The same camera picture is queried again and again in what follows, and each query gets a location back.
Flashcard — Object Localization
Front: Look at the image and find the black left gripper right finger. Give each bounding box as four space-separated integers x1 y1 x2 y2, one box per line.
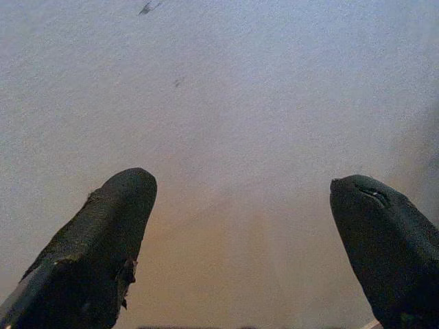
329 174 439 329

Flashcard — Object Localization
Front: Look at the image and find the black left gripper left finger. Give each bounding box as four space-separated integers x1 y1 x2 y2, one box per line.
0 167 158 329

